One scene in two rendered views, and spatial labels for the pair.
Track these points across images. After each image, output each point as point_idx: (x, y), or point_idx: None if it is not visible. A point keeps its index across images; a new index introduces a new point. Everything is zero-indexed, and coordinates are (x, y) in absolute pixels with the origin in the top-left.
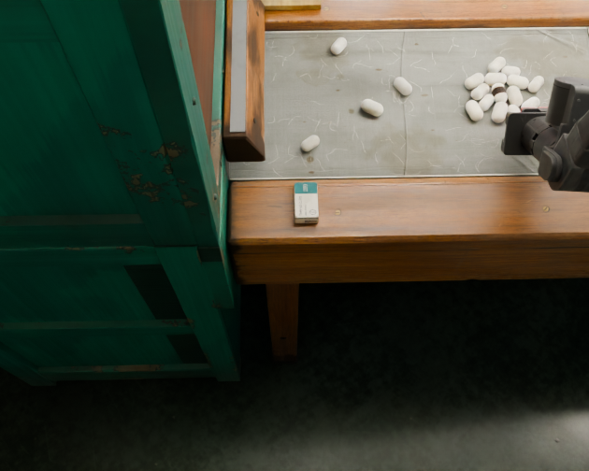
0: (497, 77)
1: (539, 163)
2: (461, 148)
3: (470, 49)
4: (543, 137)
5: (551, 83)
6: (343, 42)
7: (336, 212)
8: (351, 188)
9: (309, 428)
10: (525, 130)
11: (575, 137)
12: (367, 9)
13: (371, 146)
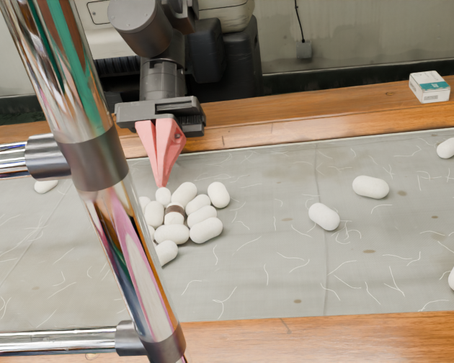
0: (169, 225)
1: (192, 27)
2: (244, 169)
3: (192, 293)
4: (176, 50)
5: (88, 245)
6: None
7: (391, 93)
8: (379, 107)
9: None
10: (180, 96)
11: None
12: (424, 336)
13: (362, 161)
